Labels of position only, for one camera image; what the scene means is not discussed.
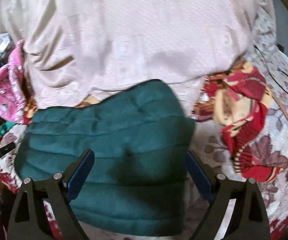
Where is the dark green puffer jacket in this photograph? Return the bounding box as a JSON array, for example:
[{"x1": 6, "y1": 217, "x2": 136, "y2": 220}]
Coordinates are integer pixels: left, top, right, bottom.
[{"x1": 14, "y1": 80, "x2": 195, "y2": 237}]

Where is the white floral fleece bedspread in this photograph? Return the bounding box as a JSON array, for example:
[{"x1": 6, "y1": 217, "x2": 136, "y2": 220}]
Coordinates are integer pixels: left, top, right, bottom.
[{"x1": 0, "y1": 8, "x2": 288, "y2": 239}]

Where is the pink penguin print garment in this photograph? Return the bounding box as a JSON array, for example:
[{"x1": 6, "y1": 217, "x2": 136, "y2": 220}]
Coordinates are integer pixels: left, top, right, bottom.
[{"x1": 0, "y1": 40, "x2": 29, "y2": 124}]

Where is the red yellow orange blanket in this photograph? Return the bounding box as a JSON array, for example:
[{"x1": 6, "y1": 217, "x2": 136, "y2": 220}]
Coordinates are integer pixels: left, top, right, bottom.
[{"x1": 190, "y1": 58, "x2": 286, "y2": 182}]

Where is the cream patterned quilt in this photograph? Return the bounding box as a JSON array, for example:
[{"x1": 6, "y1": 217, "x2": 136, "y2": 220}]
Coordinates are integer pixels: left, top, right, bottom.
[{"x1": 0, "y1": 0, "x2": 275, "y2": 108}]

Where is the black cable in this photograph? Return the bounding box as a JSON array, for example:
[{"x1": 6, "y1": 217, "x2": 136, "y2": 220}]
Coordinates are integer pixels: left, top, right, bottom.
[{"x1": 253, "y1": 44, "x2": 288, "y2": 107}]

